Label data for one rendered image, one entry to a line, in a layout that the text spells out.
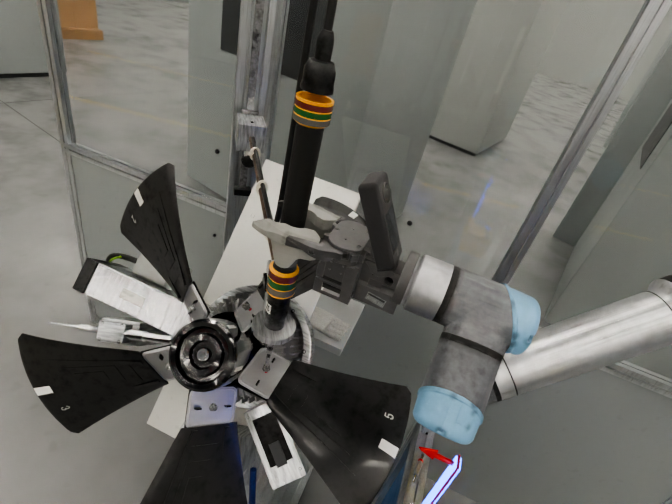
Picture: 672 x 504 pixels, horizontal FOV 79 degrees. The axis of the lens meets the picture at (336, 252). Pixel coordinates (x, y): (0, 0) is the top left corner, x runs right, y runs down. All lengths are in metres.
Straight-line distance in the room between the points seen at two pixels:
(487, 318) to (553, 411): 1.19
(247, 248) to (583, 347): 0.71
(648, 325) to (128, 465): 1.83
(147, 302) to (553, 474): 1.57
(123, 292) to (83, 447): 1.19
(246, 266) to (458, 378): 0.64
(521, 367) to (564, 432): 1.13
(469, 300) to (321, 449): 0.36
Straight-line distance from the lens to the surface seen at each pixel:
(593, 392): 1.61
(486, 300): 0.50
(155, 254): 0.87
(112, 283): 1.02
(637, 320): 0.67
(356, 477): 0.73
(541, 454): 1.85
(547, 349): 0.64
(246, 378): 0.74
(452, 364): 0.50
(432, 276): 0.50
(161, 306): 0.95
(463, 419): 0.50
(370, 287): 0.53
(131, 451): 2.06
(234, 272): 1.01
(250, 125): 1.10
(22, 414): 2.27
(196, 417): 0.79
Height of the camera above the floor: 1.78
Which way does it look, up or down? 34 degrees down
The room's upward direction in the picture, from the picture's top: 15 degrees clockwise
